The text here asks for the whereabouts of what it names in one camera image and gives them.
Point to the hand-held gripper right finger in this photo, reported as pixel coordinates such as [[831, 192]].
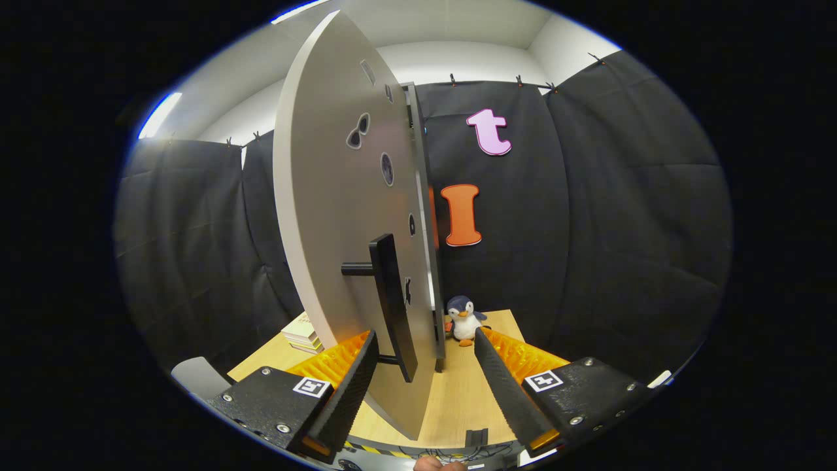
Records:
[[503, 392]]

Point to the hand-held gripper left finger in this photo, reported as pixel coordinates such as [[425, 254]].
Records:
[[350, 392]]

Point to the dark grey shoe cabinet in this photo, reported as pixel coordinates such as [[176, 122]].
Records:
[[418, 163]]

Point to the black table clamp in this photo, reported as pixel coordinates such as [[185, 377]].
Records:
[[477, 437]]

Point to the stack of books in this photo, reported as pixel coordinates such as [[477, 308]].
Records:
[[302, 330]]

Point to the penguin plush toy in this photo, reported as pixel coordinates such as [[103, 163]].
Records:
[[465, 324]]

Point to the black backdrop cloth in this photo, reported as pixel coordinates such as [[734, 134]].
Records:
[[588, 229]]

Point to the row of black cloth clips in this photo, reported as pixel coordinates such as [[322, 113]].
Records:
[[452, 80]]

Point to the ceiling strip light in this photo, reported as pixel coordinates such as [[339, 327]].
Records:
[[160, 114]]

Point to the ceiling light panel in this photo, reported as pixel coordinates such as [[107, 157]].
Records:
[[297, 10]]

